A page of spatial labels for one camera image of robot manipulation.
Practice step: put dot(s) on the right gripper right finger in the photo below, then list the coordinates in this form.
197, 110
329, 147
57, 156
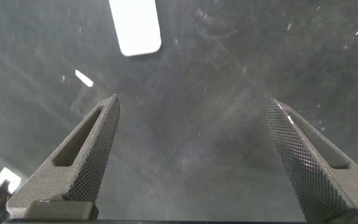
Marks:
309, 174

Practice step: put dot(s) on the clear plastic toothbrush case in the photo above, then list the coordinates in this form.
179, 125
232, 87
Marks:
135, 28

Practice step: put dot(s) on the black table cloth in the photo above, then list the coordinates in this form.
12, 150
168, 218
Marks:
197, 93

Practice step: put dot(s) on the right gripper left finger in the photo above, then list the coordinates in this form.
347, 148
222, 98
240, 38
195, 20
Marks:
85, 171

